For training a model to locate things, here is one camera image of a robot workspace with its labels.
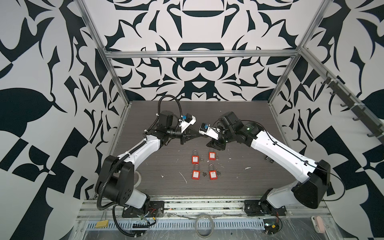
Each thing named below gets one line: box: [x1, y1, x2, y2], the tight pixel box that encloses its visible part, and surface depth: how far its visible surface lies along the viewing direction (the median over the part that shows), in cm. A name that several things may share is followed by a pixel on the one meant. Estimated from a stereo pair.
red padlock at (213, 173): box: [208, 163, 218, 180], surface depth 86 cm
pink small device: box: [311, 216, 326, 233], surface depth 70 cm
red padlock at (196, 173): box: [192, 163, 201, 180], surface depth 86 cm
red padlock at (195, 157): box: [192, 149, 200, 165], surface depth 91 cm
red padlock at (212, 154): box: [208, 147, 217, 161], surface depth 93 cm
